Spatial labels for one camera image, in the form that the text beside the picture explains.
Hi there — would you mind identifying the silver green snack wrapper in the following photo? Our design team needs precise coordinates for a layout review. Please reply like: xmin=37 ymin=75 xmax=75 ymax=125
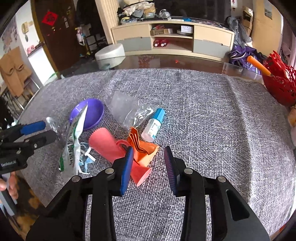
xmin=46 ymin=105 xmax=95 ymax=181

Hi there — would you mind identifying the pink paper cup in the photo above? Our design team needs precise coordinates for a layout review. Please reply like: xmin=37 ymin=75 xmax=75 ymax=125
xmin=88 ymin=128 xmax=152 ymax=187

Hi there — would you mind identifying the clear plastic bag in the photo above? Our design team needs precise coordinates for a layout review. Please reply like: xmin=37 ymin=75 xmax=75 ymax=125
xmin=105 ymin=91 xmax=156 ymax=130

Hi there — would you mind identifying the orange paper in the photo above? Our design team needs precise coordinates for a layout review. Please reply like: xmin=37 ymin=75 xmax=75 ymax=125
xmin=127 ymin=128 xmax=159 ymax=167

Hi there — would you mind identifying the person's left hand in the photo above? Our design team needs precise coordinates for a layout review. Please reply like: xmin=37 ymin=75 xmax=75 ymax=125
xmin=0 ymin=172 xmax=19 ymax=200

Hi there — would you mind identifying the tan coat on chair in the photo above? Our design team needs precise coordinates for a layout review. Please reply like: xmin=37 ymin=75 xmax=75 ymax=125
xmin=0 ymin=47 xmax=32 ymax=97

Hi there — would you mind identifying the purple plastic bowl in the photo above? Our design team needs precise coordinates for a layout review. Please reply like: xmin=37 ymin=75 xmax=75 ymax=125
xmin=69 ymin=98 xmax=104 ymax=131

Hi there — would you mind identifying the grey woven table mat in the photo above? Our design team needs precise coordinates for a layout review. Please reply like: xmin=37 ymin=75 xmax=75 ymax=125
xmin=20 ymin=69 xmax=295 ymax=240

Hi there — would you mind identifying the white round stool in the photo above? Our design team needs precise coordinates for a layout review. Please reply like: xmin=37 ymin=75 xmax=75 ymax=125
xmin=95 ymin=43 xmax=126 ymax=70

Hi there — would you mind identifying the small blue-capped bottle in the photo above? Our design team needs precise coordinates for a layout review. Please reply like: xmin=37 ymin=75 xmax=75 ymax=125
xmin=141 ymin=108 xmax=166 ymax=143

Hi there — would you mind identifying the brown wooden door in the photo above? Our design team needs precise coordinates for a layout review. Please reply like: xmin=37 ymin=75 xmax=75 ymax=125
xmin=31 ymin=0 xmax=86 ymax=72

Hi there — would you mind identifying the red plastic basket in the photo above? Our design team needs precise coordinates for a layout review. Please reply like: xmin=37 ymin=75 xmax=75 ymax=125
xmin=263 ymin=51 xmax=295 ymax=107

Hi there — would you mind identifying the pile of clothes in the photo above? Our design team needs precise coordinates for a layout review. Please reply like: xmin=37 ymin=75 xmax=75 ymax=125
xmin=117 ymin=1 xmax=156 ymax=25

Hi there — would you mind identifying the purple bag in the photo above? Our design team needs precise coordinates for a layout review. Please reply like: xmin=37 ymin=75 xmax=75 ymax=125
xmin=228 ymin=45 xmax=262 ymax=74

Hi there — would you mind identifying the beige TV cabinet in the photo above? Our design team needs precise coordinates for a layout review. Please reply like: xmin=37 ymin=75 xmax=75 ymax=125
xmin=111 ymin=20 xmax=234 ymax=62

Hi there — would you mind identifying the black television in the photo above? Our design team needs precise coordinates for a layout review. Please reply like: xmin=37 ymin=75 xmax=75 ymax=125
xmin=154 ymin=0 xmax=231 ymax=23

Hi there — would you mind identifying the orange handle stick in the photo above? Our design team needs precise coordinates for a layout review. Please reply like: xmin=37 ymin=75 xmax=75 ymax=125
xmin=247 ymin=56 xmax=271 ymax=76

